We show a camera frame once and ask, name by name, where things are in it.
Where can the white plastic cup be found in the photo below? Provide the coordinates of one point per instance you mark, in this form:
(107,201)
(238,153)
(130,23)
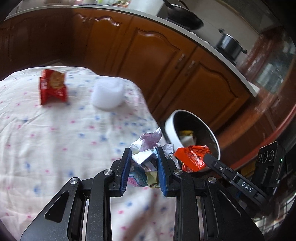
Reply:
(108,92)

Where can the black frying pan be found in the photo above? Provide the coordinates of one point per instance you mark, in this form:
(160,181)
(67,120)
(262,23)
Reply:
(182,16)

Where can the floral white tablecloth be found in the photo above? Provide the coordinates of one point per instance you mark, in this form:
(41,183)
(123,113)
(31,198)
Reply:
(43,146)

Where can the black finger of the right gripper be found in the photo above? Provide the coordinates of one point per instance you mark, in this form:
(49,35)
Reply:
(233,178)

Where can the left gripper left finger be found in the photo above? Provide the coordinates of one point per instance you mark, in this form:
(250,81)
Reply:
(122,173)

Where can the steel cooking pot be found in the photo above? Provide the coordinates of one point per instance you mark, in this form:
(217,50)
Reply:
(229,46)

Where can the yellow white snack bag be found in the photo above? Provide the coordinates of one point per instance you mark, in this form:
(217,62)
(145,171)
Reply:
(187,138)

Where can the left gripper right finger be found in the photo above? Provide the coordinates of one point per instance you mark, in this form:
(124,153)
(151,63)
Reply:
(165,169)

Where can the wooden kitchen cabinets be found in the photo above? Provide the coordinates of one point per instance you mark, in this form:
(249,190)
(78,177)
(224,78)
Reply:
(172,71)

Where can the white blue wrapper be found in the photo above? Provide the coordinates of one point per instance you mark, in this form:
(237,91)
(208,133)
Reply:
(143,169)

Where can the orange red snack wrapper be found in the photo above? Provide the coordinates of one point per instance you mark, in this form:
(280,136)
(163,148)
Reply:
(191,158)

